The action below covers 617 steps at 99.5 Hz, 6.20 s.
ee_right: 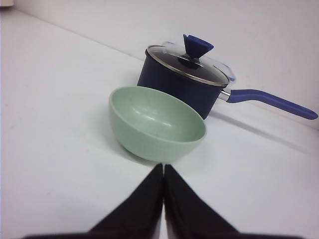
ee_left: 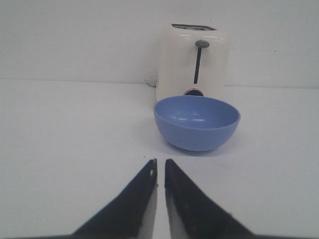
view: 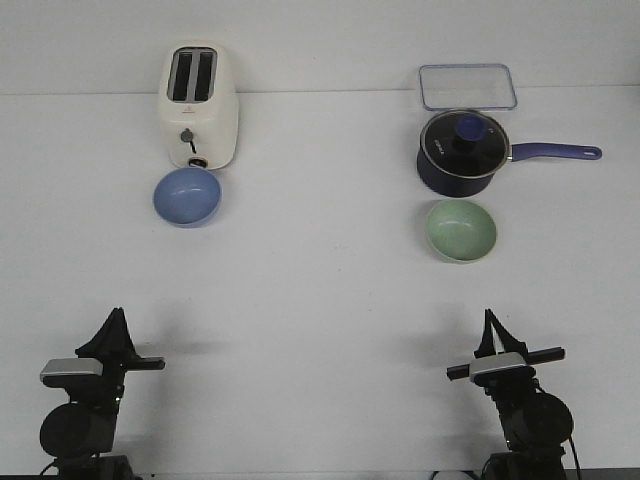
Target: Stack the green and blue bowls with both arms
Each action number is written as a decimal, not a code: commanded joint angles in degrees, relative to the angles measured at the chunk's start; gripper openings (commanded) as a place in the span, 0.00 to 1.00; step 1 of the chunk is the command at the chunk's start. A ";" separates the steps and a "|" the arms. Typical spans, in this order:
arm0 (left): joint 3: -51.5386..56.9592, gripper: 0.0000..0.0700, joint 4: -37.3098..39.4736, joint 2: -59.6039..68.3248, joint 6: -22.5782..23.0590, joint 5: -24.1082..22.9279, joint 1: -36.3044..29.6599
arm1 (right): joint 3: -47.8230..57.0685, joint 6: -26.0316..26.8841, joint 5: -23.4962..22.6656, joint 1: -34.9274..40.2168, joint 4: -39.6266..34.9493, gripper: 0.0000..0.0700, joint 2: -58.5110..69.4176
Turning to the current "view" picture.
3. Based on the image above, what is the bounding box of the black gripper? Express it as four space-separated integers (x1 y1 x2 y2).
446 309 566 395
75 308 165 400

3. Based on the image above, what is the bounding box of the glass pot lid blue knob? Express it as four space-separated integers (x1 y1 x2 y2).
421 110 510 179

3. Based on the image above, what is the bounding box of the blue bowl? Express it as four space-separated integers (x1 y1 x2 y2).
152 167 223 228

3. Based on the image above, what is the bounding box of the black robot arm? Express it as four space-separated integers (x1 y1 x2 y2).
446 309 574 479
39 307 165 479

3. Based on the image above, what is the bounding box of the green bowl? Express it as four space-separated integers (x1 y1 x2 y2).
425 199 498 263

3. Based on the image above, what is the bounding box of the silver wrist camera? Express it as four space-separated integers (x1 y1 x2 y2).
39 358 104 385
469 352 527 383

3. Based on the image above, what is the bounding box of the white two-slot toaster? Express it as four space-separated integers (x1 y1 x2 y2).
158 41 239 170

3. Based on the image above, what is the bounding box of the dark blue saucepan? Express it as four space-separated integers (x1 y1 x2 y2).
416 109 602 198

